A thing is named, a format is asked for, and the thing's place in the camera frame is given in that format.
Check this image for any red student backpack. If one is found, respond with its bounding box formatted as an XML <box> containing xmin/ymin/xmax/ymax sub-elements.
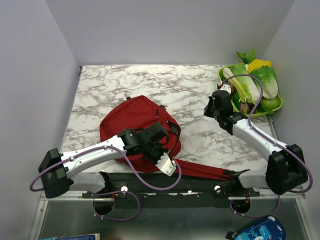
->
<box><xmin>99</xmin><ymin>95</ymin><xmax>241</xmax><ymax>181</ymax></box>

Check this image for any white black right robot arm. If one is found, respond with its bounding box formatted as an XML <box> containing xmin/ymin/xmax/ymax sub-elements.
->
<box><xmin>204</xmin><ymin>90</ymin><xmax>309</xmax><ymax>196</ymax></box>

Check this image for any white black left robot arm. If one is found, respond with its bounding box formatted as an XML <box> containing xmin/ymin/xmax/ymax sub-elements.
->
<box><xmin>38</xmin><ymin>122</ymin><xmax>176</xmax><ymax>199</ymax></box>

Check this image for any purple onion toy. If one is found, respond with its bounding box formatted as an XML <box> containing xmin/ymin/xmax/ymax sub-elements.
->
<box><xmin>240</xmin><ymin>102</ymin><xmax>252</xmax><ymax>115</ymax></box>

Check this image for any green vegetable basket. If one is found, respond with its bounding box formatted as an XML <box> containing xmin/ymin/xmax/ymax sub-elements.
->
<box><xmin>217</xmin><ymin>62</ymin><xmax>283</xmax><ymax>118</ymax></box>

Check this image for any white green bok choy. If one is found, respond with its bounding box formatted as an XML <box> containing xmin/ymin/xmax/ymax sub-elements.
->
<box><xmin>222</xmin><ymin>62</ymin><xmax>261</xmax><ymax>105</ymax></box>

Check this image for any green round pumpkin toy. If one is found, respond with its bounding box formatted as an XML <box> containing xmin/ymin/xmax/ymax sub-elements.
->
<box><xmin>257</xmin><ymin>97</ymin><xmax>280</xmax><ymax>114</ymax></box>

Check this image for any green leafy vegetable toy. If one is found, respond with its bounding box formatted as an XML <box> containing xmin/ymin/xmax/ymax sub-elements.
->
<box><xmin>235</xmin><ymin>49</ymin><xmax>256</xmax><ymax>64</ymax></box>

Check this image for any green napa cabbage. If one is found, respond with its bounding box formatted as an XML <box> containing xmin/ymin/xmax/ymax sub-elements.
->
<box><xmin>250</xmin><ymin>65</ymin><xmax>278</xmax><ymax>99</ymax></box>

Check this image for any yellow corn toy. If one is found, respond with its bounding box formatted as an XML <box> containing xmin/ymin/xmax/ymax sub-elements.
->
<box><xmin>247</xmin><ymin>59</ymin><xmax>272</xmax><ymax>74</ymax></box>

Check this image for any blue book at bottom edge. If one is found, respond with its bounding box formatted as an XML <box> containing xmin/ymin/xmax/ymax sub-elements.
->
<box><xmin>55</xmin><ymin>233</ymin><xmax>100</xmax><ymax>240</ymax></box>

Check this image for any dark blue pencil case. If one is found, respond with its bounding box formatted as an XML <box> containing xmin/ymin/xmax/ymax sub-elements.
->
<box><xmin>225</xmin><ymin>215</ymin><xmax>287</xmax><ymax>240</ymax></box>

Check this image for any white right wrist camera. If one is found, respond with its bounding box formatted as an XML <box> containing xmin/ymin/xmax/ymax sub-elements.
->
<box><xmin>217</xmin><ymin>81</ymin><xmax>232</xmax><ymax>95</ymax></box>

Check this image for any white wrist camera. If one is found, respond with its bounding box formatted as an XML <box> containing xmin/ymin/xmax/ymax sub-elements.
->
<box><xmin>217</xmin><ymin>81</ymin><xmax>232</xmax><ymax>95</ymax></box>
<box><xmin>155</xmin><ymin>153</ymin><xmax>176</xmax><ymax>177</ymax></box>

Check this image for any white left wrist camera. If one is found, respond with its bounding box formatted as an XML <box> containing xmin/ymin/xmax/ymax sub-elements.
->
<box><xmin>155</xmin><ymin>153</ymin><xmax>176</xmax><ymax>177</ymax></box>

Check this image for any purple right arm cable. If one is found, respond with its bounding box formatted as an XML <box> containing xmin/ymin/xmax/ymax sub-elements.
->
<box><xmin>221</xmin><ymin>73</ymin><xmax>313</xmax><ymax>218</ymax></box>

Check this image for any aluminium rail frame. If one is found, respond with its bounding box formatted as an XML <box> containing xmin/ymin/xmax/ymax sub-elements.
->
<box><xmin>39</xmin><ymin>189</ymin><xmax>306</xmax><ymax>201</ymax></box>

